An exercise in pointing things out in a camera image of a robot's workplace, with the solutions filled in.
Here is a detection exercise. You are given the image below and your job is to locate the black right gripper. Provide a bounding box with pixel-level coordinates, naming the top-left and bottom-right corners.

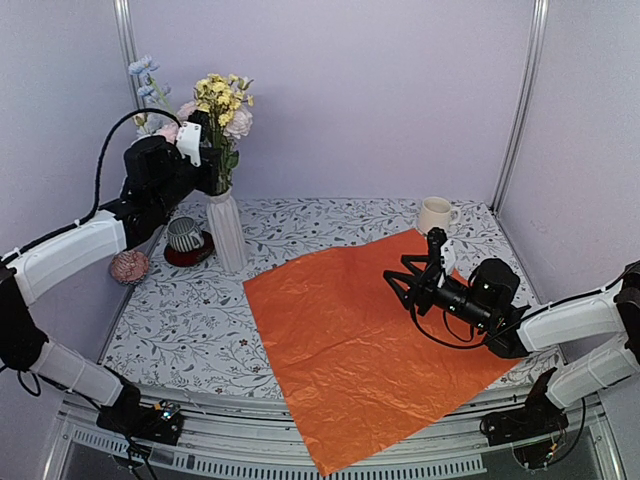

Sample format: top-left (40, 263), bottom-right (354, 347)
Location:
top-left (384, 255), bottom-right (492, 331)

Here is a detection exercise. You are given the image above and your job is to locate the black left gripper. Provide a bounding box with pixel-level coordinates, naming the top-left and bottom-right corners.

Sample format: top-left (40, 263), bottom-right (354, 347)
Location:
top-left (152, 146), bottom-right (221, 214)

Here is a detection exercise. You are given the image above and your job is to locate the white ribbed ceramic vase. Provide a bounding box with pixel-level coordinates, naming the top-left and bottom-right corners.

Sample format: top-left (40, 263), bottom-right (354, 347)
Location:
top-left (206, 190), bottom-right (248, 273)

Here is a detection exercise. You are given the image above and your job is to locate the pink rose flower stem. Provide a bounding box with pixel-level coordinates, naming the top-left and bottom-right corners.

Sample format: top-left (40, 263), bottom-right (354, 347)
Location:
top-left (176, 100), bottom-right (197, 121)

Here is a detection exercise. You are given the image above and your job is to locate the small blue flower stem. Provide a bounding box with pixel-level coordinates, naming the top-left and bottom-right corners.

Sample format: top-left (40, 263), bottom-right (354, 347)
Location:
top-left (127, 55), bottom-right (175, 114)

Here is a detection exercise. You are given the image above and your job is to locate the orange tissue paper sheet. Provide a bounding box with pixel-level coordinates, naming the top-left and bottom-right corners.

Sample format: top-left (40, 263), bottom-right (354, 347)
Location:
top-left (244, 230), bottom-right (513, 475)

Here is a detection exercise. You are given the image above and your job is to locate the yellow small flower sprig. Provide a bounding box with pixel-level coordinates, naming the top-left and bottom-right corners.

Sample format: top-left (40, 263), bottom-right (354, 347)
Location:
top-left (194, 73), bottom-right (254, 195)

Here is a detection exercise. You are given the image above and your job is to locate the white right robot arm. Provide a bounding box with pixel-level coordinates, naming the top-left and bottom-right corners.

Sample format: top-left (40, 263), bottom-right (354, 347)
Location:
top-left (383, 255), bottom-right (639, 436)

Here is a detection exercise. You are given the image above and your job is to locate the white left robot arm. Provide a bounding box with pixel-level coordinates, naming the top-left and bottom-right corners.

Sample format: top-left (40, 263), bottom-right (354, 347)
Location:
top-left (1, 135), bottom-right (221, 434)

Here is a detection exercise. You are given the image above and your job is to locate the striped black white cup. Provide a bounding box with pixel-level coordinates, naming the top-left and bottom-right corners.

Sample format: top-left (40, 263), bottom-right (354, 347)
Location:
top-left (167, 217), bottom-right (204, 253)

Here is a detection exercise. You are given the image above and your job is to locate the cream ceramic mug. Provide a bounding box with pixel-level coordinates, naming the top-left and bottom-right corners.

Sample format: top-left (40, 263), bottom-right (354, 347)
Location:
top-left (417, 197), bottom-right (461, 235)

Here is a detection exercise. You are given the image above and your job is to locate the dark red saucer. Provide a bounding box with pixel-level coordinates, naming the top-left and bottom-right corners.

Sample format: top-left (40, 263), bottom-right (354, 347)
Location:
top-left (163, 232), bottom-right (215, 267)

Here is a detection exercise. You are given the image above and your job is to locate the pink patterned ball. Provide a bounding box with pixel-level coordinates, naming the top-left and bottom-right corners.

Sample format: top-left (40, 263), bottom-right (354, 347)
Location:
top-left (109, 250), bottom-right (150, 285)

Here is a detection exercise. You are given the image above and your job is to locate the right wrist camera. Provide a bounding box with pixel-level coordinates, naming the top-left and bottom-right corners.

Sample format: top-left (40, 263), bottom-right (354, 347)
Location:
top-left (427, 227), bottom-right (456, 287)

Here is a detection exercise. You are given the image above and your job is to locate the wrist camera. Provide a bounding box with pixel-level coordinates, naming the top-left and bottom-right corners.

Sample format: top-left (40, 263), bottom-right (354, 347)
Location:
top-left (175, 110), bottom-right (211, 167)
top-left (427, 227), bottom-right (456, 287)

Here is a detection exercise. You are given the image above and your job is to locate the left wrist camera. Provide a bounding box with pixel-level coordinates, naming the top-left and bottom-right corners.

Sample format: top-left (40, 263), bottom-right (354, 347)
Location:
top-left (175, 110), bottom-right (211, 167)

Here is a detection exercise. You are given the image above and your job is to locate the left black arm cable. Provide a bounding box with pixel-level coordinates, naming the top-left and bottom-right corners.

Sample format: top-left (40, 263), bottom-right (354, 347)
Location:
top-left (0, 108), bottom-right (184, 261)

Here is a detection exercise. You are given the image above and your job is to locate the left aluminium frame post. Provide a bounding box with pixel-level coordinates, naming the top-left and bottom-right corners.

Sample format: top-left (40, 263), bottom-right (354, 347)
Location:
top-left (112, 0), bottom-right (175, 216)

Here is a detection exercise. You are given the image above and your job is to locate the aluminium frame post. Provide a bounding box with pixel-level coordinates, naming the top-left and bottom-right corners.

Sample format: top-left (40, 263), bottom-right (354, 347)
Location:
top-left (112, 0), bottom-right (175, 216)
top-left (490, 0), bottom-right (550, 217)

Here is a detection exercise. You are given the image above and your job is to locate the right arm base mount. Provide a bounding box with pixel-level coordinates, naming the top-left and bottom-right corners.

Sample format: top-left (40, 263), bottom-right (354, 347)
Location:
top-left (479, 367), bottom-right (569, 470)

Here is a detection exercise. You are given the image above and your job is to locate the aluminium front rail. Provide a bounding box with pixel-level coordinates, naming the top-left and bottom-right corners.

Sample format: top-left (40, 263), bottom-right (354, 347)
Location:
top-left (48, 387), bottom-right (627, 479)

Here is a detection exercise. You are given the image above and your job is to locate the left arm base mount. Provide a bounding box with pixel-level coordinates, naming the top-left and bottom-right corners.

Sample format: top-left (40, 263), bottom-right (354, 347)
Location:
top-left (96, 383), bottom-right (184, 446)

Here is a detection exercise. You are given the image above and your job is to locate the right aluminium frame post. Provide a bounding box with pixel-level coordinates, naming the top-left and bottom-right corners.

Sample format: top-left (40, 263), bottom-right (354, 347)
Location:
top-left (490, 0), bottom-right (550, 217)

